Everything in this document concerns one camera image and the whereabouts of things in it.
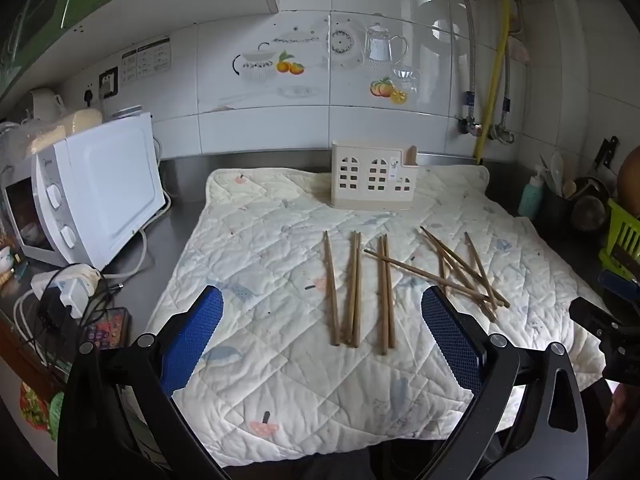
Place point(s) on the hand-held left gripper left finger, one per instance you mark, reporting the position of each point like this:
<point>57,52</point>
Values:
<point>197,330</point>

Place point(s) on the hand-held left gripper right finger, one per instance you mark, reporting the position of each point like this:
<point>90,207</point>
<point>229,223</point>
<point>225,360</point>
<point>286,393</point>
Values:
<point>447,332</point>

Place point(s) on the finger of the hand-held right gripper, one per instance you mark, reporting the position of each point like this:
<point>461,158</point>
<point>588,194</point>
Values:
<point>590,317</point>
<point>622,287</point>

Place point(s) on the cream house-shaped utensil holder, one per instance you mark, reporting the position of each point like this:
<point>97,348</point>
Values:
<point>360,195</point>

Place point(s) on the person's right hand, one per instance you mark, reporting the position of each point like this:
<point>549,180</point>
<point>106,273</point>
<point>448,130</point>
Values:
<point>625,407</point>

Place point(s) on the green dish rack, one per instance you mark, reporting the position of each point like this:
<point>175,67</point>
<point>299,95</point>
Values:
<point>622,235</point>

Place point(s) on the dark frying pan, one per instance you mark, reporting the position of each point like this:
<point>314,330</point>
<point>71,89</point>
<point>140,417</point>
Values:
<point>590,207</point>

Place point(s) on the phone with colourful case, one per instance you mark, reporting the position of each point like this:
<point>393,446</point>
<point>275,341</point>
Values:
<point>107,327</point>

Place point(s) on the white quilted mat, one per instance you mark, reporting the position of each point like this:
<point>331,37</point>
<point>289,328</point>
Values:
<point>280,270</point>

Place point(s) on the black utensil pot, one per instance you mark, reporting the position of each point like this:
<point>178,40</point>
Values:
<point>556,207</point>

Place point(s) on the wooden spoon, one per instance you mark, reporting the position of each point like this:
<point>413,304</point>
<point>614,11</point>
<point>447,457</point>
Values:
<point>570,187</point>

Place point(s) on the brown round board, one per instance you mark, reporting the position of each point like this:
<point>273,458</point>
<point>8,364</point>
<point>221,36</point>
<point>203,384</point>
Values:
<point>631,172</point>

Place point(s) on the teal plastic bottle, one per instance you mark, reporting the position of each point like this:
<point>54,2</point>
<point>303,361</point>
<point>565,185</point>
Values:
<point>530,197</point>

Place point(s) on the white power strip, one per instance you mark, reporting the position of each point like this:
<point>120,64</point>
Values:
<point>75,285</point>

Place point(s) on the white plastic spoon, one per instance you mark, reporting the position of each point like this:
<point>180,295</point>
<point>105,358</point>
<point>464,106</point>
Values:
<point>557,167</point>

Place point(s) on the black charger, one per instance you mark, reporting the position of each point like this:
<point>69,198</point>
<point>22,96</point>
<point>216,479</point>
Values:
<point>54,312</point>

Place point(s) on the white microwave oven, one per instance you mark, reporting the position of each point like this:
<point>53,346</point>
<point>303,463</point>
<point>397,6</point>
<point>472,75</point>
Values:
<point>115,185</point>

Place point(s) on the red and green cloth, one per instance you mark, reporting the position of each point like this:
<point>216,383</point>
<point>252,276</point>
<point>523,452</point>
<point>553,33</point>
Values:
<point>37,407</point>

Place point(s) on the wooden spatula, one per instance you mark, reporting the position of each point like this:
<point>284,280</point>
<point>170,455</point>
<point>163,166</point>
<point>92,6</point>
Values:
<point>411,154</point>

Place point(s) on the metal pipe valve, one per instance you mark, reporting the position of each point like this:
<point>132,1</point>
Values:
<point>502,134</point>
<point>470,125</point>

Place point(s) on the small white bowl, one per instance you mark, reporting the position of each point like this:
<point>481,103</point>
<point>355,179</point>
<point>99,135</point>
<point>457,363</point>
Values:
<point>6,260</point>

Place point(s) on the round metal tin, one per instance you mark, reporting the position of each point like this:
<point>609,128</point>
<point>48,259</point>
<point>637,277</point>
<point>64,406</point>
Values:
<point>127,112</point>

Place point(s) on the yellow gas pipe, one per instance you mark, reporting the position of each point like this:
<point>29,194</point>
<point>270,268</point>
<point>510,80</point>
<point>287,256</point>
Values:
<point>495,75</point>

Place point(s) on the white kettle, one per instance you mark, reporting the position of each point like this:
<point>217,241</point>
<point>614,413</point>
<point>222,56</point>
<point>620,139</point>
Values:
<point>45,105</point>

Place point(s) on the white instruction sticker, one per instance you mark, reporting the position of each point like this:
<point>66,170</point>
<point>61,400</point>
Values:
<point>146,60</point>

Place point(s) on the black wall socket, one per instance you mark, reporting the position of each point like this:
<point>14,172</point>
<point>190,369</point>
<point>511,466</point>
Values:
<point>108,82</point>

